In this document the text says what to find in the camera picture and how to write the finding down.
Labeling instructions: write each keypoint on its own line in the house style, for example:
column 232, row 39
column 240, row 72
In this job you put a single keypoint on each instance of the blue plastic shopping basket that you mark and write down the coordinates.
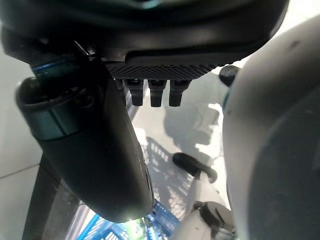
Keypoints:
column 162, row 217

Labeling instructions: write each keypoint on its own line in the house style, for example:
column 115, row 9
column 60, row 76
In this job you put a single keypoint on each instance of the black shelf base plinth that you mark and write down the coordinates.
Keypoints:
column 45, row 205

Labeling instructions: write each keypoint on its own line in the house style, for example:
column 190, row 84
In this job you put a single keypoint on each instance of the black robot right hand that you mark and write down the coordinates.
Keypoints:
column 100, row 150

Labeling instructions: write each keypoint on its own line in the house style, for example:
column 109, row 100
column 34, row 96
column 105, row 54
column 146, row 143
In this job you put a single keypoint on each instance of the green soda can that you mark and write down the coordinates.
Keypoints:
column 135, row 226

